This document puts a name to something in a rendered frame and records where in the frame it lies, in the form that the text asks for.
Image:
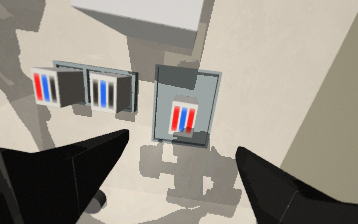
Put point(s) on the beige flat panel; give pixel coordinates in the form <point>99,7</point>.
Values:
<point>324,152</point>

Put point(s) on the grey square tray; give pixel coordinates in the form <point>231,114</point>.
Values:
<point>197,83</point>

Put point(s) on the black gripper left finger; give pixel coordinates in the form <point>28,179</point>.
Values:
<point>55,186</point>

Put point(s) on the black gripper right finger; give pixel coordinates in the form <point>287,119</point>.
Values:
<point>277,197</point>

